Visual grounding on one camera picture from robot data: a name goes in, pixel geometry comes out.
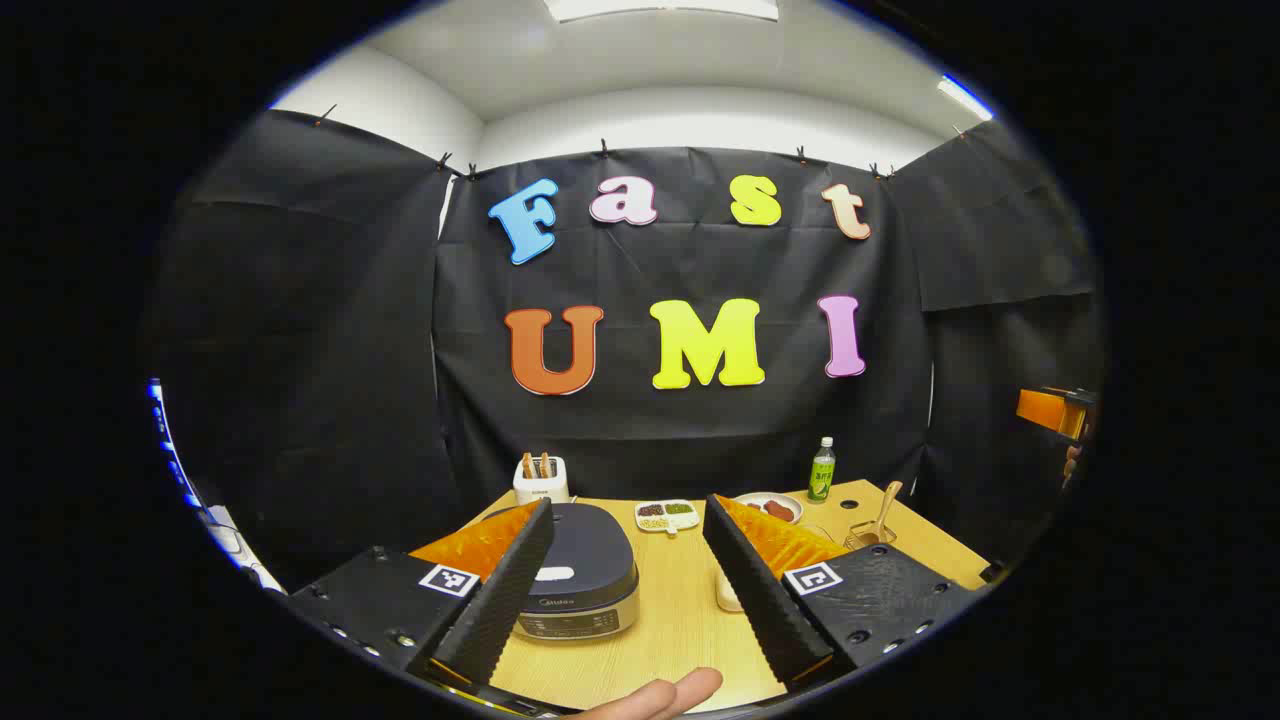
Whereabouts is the dark grey rice cooker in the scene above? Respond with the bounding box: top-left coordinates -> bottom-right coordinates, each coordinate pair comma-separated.
480,503 -> 641,642

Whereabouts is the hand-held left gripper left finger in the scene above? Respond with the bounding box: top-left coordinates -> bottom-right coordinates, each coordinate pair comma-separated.
290,498 -> 556,689

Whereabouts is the clear container of white rice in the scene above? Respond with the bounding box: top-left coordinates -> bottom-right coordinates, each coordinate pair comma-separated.
714,522 -> 849,614

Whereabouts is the small ceiling light panel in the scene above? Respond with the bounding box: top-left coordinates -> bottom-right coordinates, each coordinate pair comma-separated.
937,75 -> 994,121

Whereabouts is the white side table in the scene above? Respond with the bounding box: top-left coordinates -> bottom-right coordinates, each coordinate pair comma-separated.
205,505 -> 286,593

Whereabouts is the green tea bottle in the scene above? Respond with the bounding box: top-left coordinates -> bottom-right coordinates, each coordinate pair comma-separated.
807,437 -> 837,503

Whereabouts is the white toaster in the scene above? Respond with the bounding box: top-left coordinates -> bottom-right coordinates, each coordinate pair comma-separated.
513,455 -> 571,506

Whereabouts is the white divided seasoning dish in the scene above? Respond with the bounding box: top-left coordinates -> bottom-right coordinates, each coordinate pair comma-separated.
635,500 -> 701,535

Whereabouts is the black backdrop cloth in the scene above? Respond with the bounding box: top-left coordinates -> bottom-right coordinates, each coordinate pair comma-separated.
150,108 -> 1106,591

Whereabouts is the large ceiling light panel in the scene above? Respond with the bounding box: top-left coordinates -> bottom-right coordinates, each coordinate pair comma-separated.
545,0 -> 779,23

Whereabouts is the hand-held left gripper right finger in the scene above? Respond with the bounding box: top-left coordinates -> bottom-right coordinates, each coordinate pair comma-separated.
702,493 -> 987,695

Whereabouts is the white round plate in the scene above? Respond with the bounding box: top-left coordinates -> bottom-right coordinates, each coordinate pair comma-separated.
733,492 -> 804,526

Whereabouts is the wooden spoon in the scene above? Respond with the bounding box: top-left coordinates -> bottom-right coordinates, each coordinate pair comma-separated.
860,481 -> 904,546

